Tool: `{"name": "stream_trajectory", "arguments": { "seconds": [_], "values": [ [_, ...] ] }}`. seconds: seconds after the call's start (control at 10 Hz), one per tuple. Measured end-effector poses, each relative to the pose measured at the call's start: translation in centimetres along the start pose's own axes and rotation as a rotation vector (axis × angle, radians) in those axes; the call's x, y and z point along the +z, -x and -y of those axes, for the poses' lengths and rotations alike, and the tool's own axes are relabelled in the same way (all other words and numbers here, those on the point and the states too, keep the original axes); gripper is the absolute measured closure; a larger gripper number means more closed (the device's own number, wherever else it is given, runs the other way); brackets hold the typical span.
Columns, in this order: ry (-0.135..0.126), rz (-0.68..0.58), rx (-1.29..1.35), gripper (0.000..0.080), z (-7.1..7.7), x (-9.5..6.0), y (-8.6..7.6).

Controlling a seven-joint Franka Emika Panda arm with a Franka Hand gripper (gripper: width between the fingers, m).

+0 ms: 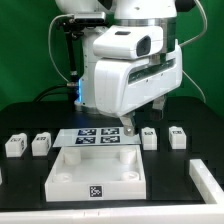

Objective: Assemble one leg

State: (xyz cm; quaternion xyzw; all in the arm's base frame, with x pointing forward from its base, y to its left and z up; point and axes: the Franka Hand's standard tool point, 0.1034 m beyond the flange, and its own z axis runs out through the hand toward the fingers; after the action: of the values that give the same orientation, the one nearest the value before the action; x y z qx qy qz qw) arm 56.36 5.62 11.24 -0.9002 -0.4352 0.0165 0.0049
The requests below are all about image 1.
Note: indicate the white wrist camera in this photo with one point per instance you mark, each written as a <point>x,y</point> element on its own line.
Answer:
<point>120,42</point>

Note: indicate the white square tabletop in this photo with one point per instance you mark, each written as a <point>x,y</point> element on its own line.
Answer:
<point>96,173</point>

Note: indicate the white sheet with AprilTags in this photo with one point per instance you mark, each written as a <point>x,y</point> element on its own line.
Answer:
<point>94,136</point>

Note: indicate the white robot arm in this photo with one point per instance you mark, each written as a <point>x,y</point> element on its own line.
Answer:
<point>128,13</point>

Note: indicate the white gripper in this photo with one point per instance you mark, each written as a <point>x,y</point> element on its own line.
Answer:
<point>121,86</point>

